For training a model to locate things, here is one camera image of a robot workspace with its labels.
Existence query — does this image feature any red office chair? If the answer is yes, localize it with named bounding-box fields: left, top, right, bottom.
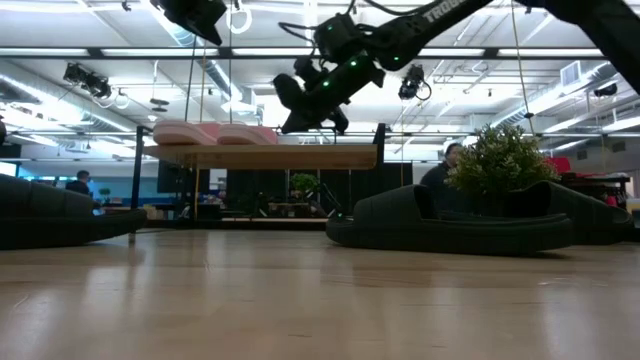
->
left=549, top=157, right=632, bottom=207

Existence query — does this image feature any potted artificial green plant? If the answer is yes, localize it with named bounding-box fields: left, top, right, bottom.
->
left=444, top=123, right=561, bottom=217

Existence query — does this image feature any hanging black cable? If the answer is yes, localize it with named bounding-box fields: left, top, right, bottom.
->
left=183, top=34, right=199, bottom=124

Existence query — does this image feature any hanging thin cable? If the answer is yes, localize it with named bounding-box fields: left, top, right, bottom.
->
left=509, top=0, right=536, bottom=137

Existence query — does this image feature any wooden shelf with black frame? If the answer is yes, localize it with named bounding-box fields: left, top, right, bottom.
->
left=130, top=122, right=387, bottom=246

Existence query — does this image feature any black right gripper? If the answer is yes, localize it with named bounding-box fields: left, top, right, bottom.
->
left=272, top=52, right=386, bottom=135

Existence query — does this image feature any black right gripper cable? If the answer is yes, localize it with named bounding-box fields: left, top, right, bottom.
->
left=278, top=20, right=321, bottom=44

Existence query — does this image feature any black hanging camera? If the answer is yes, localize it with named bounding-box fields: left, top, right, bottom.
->
left=398, top=63, right=432, bottom=101
left=63, top=62, right=112, bottom=99

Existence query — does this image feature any dark room partition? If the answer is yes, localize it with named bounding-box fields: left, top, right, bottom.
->
left=157, top=162, right=414, bottom=221

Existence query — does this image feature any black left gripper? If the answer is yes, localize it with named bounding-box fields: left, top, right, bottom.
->
left=149, top=0, right=229, bottom=46

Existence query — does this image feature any small background plant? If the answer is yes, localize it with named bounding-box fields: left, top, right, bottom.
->
left=289, top=172, right=321, bottom=201

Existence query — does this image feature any hanging white cable loop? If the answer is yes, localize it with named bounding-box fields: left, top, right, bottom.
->
left=225, top=0, right=254, bottom=35

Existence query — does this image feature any black slide sandal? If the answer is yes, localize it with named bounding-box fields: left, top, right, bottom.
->
left=325, top=183, right=575, bottom=256
left=0, top=173, right=148, bottom=250
left=499, top=179, right=635, bottom=246

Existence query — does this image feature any black overhead frame beam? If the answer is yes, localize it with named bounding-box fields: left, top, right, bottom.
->
left=0, top=47, right=640, bottom=61

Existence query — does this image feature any person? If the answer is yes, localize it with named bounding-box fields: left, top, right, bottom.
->
left=419, top=142, right=467, bottom=211
left=65, top=169, right=101, bottom=211

